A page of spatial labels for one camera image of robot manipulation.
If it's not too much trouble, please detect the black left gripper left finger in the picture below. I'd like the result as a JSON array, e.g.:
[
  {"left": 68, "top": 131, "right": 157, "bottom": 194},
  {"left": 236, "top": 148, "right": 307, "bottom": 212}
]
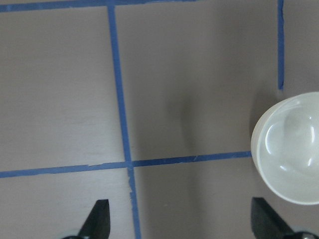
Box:
[{"left": 63, "top": 199, "right": 111, "bottom": 239}]

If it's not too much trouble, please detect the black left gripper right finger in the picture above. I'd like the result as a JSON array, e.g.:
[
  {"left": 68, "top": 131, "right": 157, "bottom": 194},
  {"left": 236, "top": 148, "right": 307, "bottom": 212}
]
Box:
[{"left": 250, "top": 197, "right": 319, "bottom": 239}]

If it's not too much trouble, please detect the white bowl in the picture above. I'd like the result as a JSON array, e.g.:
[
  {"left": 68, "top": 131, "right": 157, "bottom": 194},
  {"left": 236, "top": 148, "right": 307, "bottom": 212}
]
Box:
[{"left": 251, "top": 92, "right": 319, "bottom": 205}]

